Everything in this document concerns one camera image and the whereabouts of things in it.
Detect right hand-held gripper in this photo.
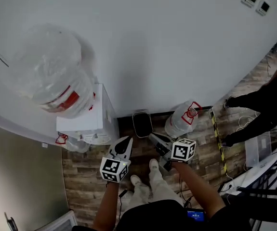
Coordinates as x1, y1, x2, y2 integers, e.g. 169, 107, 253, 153
149, 132, 197, 172

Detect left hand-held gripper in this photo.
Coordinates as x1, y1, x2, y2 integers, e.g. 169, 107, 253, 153
99, 136, 133, 183

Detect black waste bin white rim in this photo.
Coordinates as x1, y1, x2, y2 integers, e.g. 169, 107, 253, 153
132, 109, 154, 139

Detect person's right forearm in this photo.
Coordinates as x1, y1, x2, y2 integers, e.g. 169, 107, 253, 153
171, 161, 225, 220

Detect person's left forearm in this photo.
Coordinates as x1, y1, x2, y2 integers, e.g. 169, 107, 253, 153
92, 180, 119, 231

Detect person's right white shoe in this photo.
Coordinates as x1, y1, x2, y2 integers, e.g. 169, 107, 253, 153
149, 158, 159, 172

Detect person's white shoe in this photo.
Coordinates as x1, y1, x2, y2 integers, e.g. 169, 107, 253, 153
149, 158, 159, 172
130, 174, 143, 187

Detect person's left white shoe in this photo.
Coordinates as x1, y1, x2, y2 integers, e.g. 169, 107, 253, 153
130, 174, 143, 187

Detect white water dispenser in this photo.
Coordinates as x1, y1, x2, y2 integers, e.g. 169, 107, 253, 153
56, 83, 120, 146

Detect person's beige trousers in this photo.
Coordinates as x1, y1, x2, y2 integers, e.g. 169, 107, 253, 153
128, 169, 185, 206

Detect yellow black hazard tape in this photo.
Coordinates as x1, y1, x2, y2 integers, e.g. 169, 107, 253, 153
209, 108, 228, 175

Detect person's black shirt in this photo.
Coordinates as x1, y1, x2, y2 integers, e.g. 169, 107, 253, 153
72, 200, 250, 231

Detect small black screen device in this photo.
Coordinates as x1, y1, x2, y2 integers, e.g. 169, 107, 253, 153
185, 208, 206, 222

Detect white table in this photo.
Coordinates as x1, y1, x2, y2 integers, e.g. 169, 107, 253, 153
219, 157, 277, 197

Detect white slatted cabinet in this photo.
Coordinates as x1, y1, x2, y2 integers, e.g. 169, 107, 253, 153
36, 210, 78, 231

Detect clear plastic storage box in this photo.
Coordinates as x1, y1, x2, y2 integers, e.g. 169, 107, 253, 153
244, 131, 273, 168

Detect grey-brown door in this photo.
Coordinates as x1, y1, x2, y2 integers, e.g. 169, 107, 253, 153
0, 119, 69, 231

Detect large clear bottle red label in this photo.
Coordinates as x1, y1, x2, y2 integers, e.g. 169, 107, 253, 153
8, 24, 97, 119

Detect black metal rack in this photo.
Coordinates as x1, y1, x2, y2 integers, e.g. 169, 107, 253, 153
224, 148, 277, 202

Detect clear water bottle red handle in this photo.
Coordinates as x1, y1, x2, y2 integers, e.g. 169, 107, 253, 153
55, 131, 91, 153
164, 101, 203, 139

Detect black cable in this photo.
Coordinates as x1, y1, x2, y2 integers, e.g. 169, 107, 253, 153
118, 189, 129, 220
176, 174, 194, 208

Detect white cable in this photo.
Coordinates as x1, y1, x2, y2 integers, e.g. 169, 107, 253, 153
236, 109, 261, 132

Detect metal door handle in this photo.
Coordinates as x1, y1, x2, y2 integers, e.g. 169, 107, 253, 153
4, 212, 18, 231

